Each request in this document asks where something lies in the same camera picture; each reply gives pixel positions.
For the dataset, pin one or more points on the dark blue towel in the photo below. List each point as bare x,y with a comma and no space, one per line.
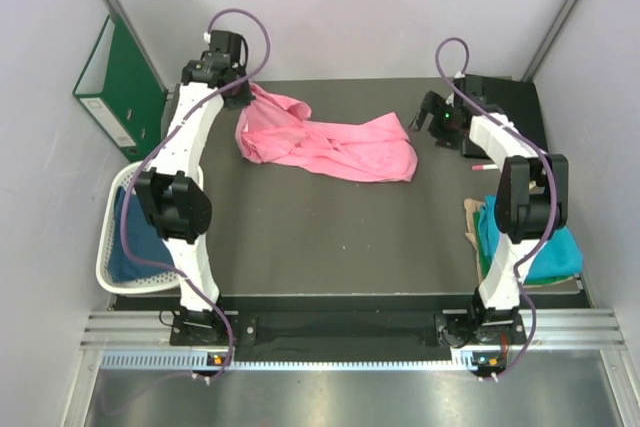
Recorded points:
143,242

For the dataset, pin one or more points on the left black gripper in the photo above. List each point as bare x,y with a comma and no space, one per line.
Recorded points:
242,100

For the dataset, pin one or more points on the pink marker pen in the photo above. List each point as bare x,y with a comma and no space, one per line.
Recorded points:
484,167

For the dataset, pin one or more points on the aluminium extrusion rail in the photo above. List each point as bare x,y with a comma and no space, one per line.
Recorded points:
557,329

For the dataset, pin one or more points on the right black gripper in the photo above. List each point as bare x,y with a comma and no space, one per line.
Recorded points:
433,105

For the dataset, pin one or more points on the turquoise folded towel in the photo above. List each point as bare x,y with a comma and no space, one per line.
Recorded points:
555,257

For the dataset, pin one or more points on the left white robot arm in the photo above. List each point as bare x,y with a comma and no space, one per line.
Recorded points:
170,188

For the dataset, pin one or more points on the green folded towel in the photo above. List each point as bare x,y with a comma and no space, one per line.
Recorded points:
485,242

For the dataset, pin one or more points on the pink towel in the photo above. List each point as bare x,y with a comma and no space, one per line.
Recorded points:
278,129

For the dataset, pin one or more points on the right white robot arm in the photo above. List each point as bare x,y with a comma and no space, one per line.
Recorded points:
531,203

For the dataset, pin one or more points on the white perforated plastic basket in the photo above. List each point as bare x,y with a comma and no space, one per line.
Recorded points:
156,284

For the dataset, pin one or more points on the green lever arch binder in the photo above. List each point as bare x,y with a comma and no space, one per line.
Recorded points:
120,92

